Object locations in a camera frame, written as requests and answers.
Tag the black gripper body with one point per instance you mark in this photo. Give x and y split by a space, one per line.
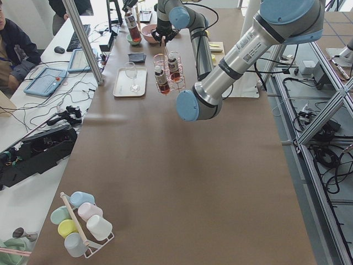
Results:
164 31

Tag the tea bottle white cap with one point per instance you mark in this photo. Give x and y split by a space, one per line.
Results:
131 24
161 80
173 67

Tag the copper wire bottle basket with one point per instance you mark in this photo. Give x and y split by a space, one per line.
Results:
162 60

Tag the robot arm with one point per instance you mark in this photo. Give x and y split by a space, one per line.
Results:
275 23
173 16

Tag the pink bowl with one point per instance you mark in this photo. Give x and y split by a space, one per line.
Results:
146 32

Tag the wooden cup tree stand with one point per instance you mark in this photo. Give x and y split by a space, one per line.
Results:
134 6

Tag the green ceramic bowl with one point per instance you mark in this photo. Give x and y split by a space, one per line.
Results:
133 42

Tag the grey folded cloth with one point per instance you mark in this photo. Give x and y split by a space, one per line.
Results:
137 57

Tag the clear wine glass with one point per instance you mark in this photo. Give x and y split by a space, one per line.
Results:
131 73

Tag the bamboo cutting board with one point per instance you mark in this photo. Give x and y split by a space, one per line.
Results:
216 47

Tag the cream rabbit tray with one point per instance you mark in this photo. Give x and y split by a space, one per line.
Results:
122 86

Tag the black keyboard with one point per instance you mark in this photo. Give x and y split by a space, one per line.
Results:
74 41

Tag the blue teach pendant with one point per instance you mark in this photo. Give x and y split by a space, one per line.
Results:
46 82
78 62

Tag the black computer mouse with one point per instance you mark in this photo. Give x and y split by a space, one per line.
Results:
59 50

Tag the seated person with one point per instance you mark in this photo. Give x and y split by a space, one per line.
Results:
19 55

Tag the pink cup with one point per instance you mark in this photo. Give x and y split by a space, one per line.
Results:
87 210

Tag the white cup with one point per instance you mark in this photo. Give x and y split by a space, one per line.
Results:
99 227

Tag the green cup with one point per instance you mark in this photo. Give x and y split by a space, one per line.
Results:
60 214

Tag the yellow cup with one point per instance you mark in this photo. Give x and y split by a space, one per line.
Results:
66 227

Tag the white cup rack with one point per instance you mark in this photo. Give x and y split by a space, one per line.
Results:
93 245

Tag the light blue cup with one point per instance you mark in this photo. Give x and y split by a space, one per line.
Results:
74 245

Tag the aluminium frame post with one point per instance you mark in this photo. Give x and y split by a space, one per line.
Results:
79 30

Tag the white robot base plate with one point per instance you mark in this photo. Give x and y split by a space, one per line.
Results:
245 87

